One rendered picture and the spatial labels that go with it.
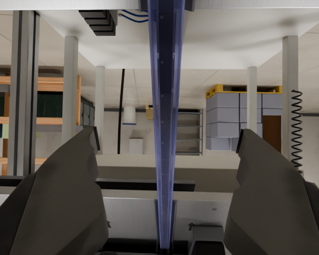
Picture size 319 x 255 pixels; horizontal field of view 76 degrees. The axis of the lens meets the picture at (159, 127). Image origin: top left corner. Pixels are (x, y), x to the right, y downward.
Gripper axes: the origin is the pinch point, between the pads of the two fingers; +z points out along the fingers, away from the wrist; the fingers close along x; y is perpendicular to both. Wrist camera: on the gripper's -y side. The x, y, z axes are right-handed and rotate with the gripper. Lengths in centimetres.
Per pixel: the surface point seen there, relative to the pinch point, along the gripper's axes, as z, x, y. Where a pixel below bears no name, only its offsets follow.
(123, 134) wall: 636, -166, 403
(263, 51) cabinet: 64, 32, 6
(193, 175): 32.1, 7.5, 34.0
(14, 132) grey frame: 26.8, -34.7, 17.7
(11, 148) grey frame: 25.0, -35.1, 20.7
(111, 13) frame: 37.8, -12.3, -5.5
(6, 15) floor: 167, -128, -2
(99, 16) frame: 33.1, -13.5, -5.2
